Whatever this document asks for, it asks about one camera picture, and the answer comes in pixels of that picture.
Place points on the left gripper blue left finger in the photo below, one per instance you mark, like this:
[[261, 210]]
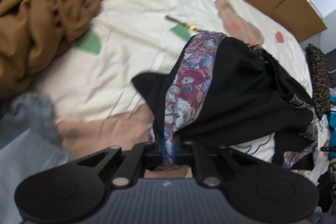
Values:
[[162, 144]]

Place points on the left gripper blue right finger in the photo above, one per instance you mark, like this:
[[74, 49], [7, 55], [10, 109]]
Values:
[[175, 144]]

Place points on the black floral lined skirt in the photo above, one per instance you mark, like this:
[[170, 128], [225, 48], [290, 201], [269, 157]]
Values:
[[222, 91]]

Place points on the white printed bed sheet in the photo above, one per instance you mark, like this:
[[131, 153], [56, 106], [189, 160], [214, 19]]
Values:
[[90, 85]]

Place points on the light blue denim garment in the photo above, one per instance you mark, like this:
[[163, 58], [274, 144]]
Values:
[[28, 111]]

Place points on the leopard print pillow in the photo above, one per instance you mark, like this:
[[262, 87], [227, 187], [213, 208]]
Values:
[[318, 67]]

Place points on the teal garment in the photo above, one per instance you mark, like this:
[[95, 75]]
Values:
[[331, 113]]

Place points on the brown garment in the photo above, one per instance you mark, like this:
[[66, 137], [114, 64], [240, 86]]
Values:
[[34, 32]]

